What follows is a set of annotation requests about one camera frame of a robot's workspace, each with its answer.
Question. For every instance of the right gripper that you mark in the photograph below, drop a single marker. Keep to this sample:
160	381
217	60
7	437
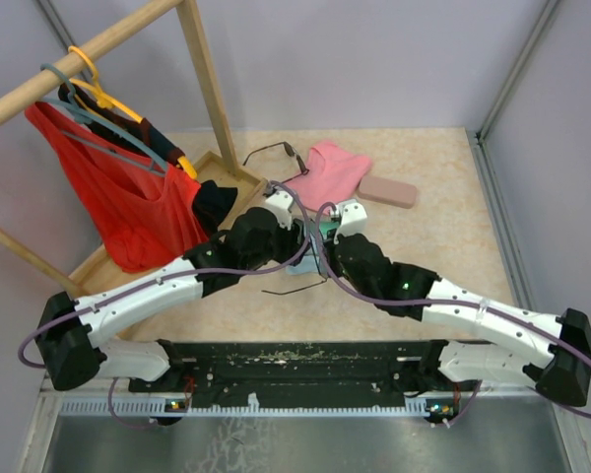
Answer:
329	250

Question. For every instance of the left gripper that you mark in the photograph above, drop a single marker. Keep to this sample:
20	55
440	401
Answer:
295	242

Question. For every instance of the thin wire-frame sunglasses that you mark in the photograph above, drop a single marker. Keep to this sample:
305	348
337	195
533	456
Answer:
312	255

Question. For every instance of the grey glasses case green lining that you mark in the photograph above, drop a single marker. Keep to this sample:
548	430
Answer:
327	229

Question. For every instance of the small light blue cloth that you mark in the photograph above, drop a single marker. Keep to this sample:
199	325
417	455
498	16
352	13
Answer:
304	267

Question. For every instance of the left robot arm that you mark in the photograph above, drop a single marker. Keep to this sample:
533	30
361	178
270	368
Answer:
77	339

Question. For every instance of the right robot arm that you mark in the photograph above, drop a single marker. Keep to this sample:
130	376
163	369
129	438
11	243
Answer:
549	353

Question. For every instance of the tortoiseshell sunglasses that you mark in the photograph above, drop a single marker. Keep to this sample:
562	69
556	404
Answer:
289	150

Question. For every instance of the dark striped hanging garment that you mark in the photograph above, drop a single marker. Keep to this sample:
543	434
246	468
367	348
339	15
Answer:
212	203

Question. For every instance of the pink glasses case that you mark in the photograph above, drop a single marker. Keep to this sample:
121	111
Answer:
388	191

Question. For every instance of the pink folded shirt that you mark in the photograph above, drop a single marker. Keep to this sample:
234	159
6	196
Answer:
333	175

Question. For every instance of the red hanging shirt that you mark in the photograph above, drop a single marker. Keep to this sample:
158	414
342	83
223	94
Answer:
144	220

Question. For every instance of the yellow plastic hanger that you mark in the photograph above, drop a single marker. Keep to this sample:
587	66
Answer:
106	101

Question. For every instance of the grey-blue plastic hanger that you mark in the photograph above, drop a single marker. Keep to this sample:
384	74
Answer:
157	165

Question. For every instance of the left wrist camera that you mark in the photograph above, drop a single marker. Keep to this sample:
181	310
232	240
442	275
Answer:
280	204

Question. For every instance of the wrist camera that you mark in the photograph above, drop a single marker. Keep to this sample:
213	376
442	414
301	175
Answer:
350	216
280	204

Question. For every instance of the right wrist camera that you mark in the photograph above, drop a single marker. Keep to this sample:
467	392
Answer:
350	216

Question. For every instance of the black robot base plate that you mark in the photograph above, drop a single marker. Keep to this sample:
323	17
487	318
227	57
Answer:
306	371

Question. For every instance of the aluminium frame rail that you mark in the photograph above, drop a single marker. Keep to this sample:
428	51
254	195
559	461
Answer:
171	407

